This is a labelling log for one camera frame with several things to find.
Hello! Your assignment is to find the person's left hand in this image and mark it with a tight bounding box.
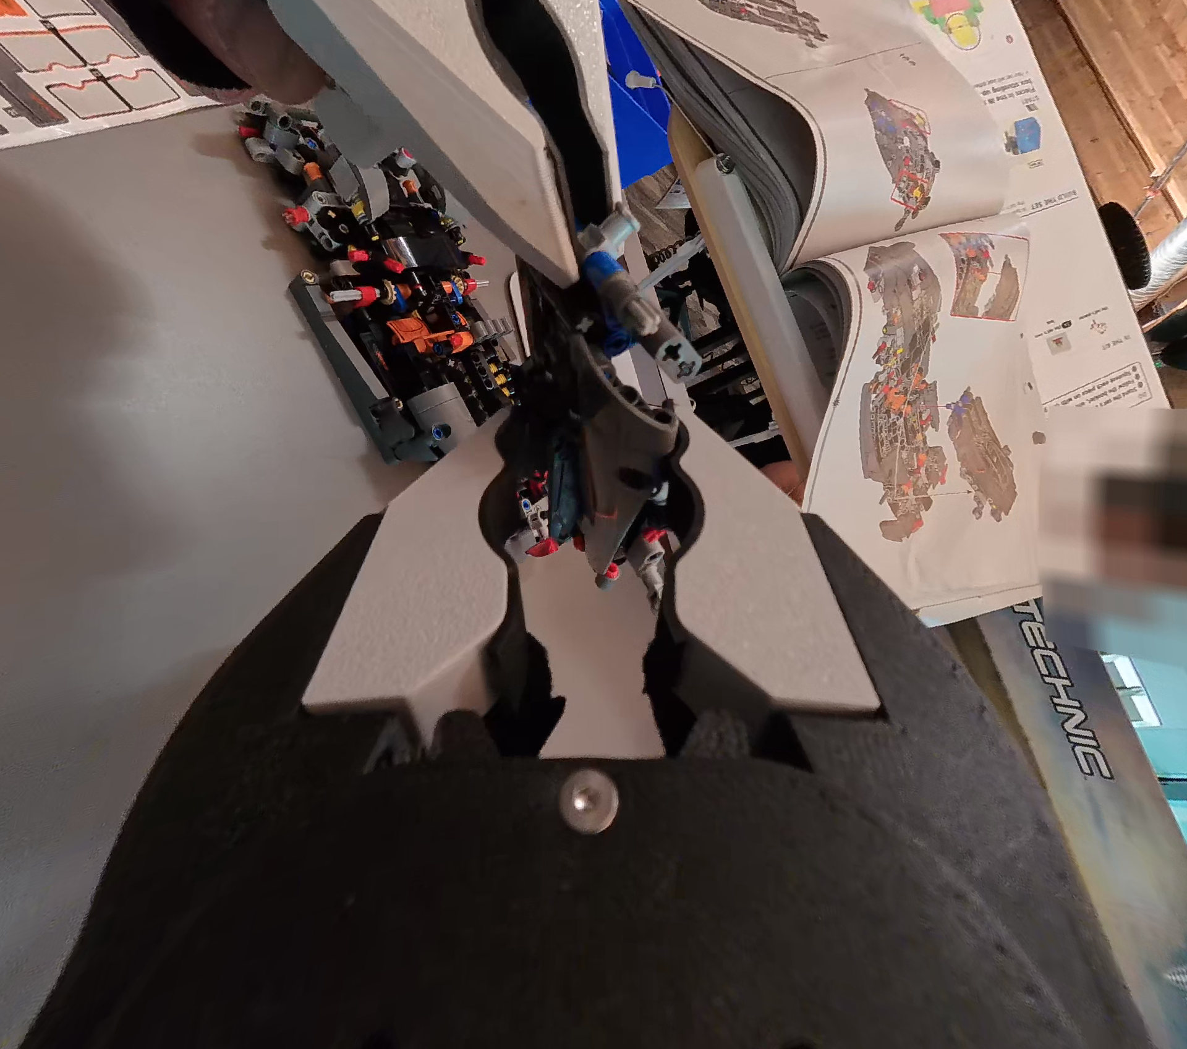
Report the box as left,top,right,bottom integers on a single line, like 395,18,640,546
159,0,334,106

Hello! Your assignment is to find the black lego subassembly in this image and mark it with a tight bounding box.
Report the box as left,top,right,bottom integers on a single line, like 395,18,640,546
504,200,706,614

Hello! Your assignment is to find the lego sticker sheet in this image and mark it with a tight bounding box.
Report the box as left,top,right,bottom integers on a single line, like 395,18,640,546
0,0,229,151

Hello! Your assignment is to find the dark lego set box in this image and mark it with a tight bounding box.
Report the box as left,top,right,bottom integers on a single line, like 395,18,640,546
978,595,1187,1049

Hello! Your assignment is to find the grey orange lego car model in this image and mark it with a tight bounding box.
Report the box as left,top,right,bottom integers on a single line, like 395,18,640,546
236,94,567,466

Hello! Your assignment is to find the white printed instruction sheet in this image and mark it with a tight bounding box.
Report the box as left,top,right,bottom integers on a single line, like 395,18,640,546
875,0,1172,412

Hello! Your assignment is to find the blue bin with tag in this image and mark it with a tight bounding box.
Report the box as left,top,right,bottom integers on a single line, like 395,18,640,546
593,0,671,188

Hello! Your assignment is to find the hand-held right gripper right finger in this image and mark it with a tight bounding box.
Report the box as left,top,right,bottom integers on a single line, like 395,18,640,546
651,416,884,727

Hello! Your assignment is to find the lego instruction booklet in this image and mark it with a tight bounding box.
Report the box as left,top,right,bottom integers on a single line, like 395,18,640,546
597,0,1053,609

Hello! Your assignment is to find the silver ventilation duct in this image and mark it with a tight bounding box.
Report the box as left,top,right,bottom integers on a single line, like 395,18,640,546
1126,219,1187,299

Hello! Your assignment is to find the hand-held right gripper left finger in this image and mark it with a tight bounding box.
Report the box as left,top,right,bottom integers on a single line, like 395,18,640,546
299,412,525,723

